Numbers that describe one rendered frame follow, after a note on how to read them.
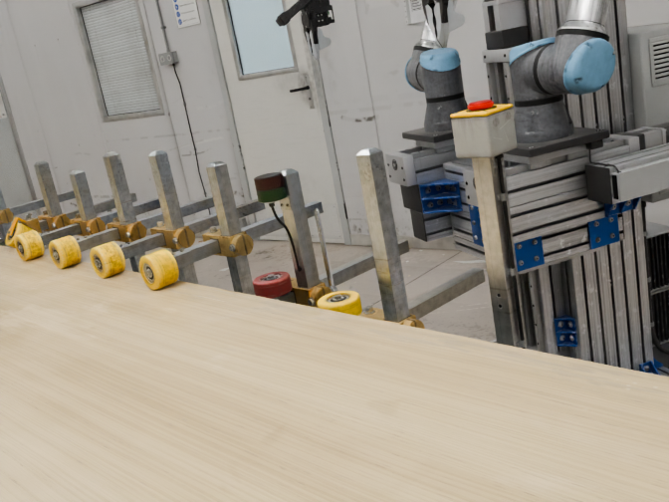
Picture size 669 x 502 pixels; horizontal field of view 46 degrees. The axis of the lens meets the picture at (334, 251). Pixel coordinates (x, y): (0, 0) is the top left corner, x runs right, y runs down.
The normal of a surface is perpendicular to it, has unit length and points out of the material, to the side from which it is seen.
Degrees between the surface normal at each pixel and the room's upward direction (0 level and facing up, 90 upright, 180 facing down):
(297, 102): 90
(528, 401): 0
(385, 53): 90
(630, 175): 90
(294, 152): 90
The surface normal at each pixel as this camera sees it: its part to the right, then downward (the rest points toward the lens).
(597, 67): 0.41, 0.29
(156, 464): -0.18, -0.95
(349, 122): -0.64, 0.32
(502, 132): 0.68, 0.07
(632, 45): -0.93, 0.25
